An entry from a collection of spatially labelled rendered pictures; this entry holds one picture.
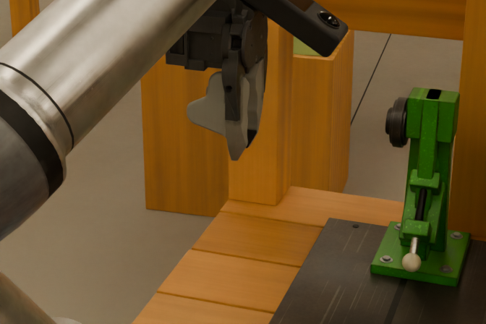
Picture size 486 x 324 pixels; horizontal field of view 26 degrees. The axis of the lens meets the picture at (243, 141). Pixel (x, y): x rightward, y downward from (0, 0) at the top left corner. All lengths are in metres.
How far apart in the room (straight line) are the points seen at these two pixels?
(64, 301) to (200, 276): 1.67
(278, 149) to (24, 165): 1.22
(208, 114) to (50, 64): 0.41
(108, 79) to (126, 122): 3.90
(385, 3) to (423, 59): 3.63
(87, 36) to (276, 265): 1.05
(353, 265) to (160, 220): 2.13
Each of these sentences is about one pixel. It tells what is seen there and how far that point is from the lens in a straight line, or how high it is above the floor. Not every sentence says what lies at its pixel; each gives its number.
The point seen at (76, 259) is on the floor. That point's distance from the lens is 3.50.
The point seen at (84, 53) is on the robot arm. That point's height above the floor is 1.51.
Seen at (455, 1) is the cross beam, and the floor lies 1.25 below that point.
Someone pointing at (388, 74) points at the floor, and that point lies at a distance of 5.15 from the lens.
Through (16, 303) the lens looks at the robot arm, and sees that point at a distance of 0.86.
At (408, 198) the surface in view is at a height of 1.01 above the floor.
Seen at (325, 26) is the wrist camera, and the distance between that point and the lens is 0.98.
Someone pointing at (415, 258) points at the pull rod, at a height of 0.96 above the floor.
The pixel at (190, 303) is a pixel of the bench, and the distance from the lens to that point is 1.57.
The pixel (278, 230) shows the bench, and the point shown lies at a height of 0.88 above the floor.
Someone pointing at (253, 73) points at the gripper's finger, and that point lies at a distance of 1.04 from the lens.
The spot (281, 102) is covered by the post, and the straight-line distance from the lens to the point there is 1.78.
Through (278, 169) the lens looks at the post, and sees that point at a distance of 1.82.
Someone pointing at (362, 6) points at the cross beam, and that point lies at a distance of 1.77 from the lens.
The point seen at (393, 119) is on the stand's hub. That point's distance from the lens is 1.54.
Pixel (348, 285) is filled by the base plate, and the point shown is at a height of 0.90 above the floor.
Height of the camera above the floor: 1.71
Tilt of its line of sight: 23 degrees down
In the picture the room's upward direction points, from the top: straight up
